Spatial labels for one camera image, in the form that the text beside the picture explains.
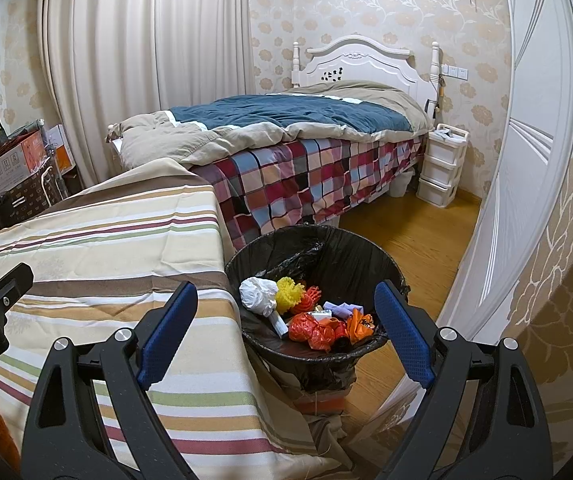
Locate white plastic drawer unit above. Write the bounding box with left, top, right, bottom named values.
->
left=415, top=123, right=469, bottom=207

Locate white wardrobe door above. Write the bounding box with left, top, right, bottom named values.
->
left=437, top=0, right=573, bottom=341

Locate red cardboard box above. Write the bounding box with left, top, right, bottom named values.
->
left=297, top=390, right=347, bottom=416

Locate yellow foam fruit net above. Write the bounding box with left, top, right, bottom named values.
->
left=275, top=276, right=307, bottom=315

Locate blue and beige duvet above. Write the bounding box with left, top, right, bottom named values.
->
left=106, top=80, right=432, bottom=171

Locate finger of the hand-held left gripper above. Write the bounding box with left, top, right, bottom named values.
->
left=0, top=262, right=34, bottom=328

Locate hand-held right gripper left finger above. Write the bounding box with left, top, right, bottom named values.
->
left=20, top=280, right=200, bottom=480

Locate orange wrapper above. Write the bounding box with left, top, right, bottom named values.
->
left=345, top=309, right=377, bottom=346

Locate white and orange box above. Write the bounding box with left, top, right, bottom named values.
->
left=46, top=125, right=77, bottom=176

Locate bin with black liner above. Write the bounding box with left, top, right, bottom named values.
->
left=224, top=225, right=411, bottom=393

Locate small white waste bin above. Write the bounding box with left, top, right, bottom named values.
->
left=389, top=170, right=415, bottom=198

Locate orange-red plastic bag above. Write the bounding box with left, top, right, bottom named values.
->
left=288, top=312, right=337, bottom=353

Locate white plastic bag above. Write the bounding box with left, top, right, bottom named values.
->
left=239, top=276, right=280, bottom=317

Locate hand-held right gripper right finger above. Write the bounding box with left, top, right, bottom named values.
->
left=374, top=280, right=553, bottom=480

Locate cream curtain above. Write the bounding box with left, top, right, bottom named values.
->
left=36, top=0, right=257, bottom=191

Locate striped tablecloth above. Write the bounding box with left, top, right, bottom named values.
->
left=0, top=157, right=347, bottom=480

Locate white bed headboard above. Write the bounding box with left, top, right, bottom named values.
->
left=291, top=35, right=442, bottom=111

